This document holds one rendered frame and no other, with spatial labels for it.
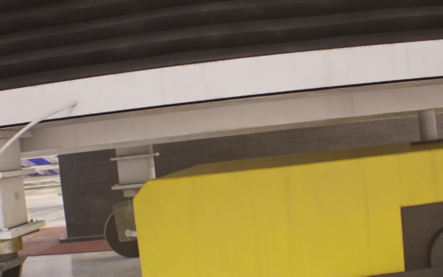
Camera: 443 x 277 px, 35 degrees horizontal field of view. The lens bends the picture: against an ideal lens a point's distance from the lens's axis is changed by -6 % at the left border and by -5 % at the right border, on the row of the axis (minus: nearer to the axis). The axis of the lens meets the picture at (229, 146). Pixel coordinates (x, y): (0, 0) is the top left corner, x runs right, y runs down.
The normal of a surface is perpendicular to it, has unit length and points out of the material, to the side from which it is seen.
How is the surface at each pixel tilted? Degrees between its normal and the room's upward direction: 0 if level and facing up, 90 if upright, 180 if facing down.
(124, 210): 90
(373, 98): 90
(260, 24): 40
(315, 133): 90
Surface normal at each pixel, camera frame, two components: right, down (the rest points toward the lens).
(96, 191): 0.07, 0.00
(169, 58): -0.15, -0.77
